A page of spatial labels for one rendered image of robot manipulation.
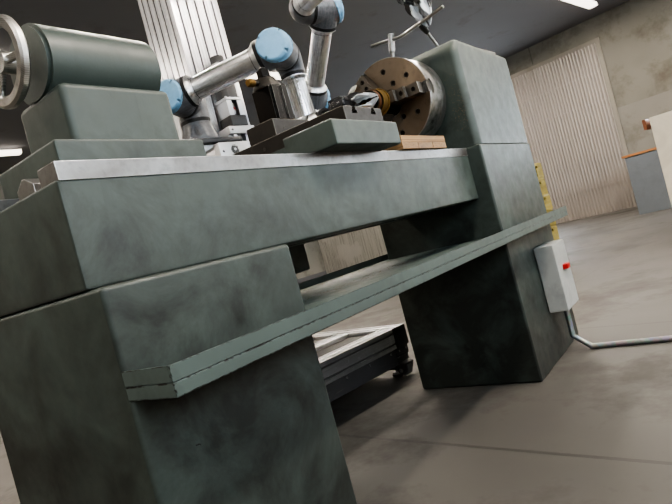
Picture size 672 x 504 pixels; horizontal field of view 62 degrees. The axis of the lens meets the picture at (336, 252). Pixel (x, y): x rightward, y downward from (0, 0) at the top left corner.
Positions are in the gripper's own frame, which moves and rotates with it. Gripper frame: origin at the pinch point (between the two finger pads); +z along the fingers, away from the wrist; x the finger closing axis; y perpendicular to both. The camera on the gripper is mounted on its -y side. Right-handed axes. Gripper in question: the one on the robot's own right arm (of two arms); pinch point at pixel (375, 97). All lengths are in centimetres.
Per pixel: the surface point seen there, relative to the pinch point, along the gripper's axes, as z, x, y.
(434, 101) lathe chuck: 11.8, -4.7, -17.4
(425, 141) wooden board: 14.7, -19.5, 4.1
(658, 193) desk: 2, -87, -665
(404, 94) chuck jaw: 5.8, -0.5, -8.9
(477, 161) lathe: 16.2, -27.4, -29.9
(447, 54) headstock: 15.5, 11.8, -30.5
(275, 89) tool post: -6.9, 2.4, 41.2
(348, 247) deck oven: -319, -50, -422
